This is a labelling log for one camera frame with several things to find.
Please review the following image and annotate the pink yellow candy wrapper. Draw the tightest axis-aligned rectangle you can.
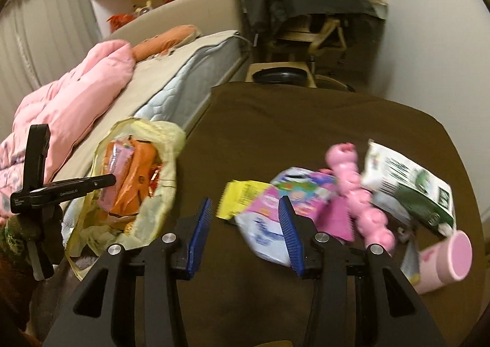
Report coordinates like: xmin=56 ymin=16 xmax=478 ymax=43
xmin=217 ymin=177 xmax=355 ymax=243

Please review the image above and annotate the colourful cartoon foil wrapper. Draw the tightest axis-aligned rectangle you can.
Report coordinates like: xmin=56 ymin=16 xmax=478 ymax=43
xmin=235 ymin=167 xmax=336 ymax=266

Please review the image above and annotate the beige plastic trash bag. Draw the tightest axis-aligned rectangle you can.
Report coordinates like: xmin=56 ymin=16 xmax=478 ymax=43
xmin=62 ymin=118 xmax=186 ymax=279

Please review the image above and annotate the orange snack bag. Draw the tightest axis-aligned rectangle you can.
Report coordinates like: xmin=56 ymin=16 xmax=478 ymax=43
xmin=97 ymin=135 xmax=163 ymax=228

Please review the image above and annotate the green white paper package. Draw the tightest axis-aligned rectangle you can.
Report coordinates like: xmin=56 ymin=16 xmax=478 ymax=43
xmin=361 ymin=141 xmax=456 ymax=237

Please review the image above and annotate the person's gloved left hand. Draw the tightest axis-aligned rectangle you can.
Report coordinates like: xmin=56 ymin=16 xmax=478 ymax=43
xmin=1 ymin=215 xmax=32 ymax=266

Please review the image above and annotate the pink caterpillar toy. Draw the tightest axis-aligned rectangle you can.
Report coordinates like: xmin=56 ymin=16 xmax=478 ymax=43
xmin=325 ymin=143 xmax=395 ymax=252

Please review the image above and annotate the pink quilted blanket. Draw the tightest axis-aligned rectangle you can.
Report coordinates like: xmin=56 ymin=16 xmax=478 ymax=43
xmin=1 ymin=39 xmax=135 ymax=222

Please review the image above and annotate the brown table cloth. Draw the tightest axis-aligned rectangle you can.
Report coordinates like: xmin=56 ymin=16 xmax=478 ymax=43
xmin=170 ymin=82 xmax=489 ymax=346

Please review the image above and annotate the black round bin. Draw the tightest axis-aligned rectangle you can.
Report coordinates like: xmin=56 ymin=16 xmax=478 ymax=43
xmin=252 ymin=67 xmax=308 ymax=87

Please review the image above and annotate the grey quilted mattress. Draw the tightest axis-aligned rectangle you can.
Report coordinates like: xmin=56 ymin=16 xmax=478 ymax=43
xmin=54 ymin=30 xmax=251 ymax=181

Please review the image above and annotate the pink lidded bottle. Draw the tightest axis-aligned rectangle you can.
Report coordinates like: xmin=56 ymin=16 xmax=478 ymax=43
xmin=414 ymin=230 xmax=473 ymax=295

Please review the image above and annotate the white curtain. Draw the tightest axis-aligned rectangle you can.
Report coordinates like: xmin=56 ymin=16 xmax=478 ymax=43
xmin=0 ymin=0 xmax=100 ymax=138

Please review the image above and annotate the beige office chair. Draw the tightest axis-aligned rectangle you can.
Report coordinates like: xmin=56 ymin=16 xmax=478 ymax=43
xmin=265 ymin=14 xmax=347 ymax=62

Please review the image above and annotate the small red plastic bag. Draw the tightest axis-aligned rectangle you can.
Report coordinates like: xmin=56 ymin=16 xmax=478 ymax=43
xmin=106 ymin=13 xmax=136 ymax=33

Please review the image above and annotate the orange pillow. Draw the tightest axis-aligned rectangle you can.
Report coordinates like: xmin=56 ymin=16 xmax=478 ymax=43
xmin=132 ymin=25 xmax=201 ymax=62

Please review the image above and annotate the beige bed headboard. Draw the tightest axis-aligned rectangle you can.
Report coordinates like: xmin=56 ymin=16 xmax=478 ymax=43
xmin=108 ymin=0 xmax=250 ymax=45

